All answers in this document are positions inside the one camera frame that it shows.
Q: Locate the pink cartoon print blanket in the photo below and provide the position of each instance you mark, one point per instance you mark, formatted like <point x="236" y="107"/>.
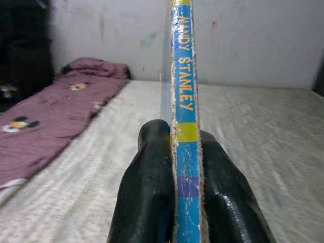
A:
<point x="50" y="114"/>

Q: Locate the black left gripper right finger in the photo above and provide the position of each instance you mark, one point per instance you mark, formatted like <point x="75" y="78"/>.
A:
<point x="227" y="197"/>

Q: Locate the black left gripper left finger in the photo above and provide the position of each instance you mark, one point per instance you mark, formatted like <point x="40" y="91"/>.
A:
<point x="144" y="189"/>

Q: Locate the white quilted mattress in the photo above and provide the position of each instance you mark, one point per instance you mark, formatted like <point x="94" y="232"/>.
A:
<point x="253" y="152"/>

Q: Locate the colourful blue children's book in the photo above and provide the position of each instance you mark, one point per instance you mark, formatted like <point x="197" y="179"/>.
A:
<point x="187" y="76"/>

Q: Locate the black clothes heap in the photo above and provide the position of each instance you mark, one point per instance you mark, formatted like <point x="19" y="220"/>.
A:
<point x="25" y="45"/>

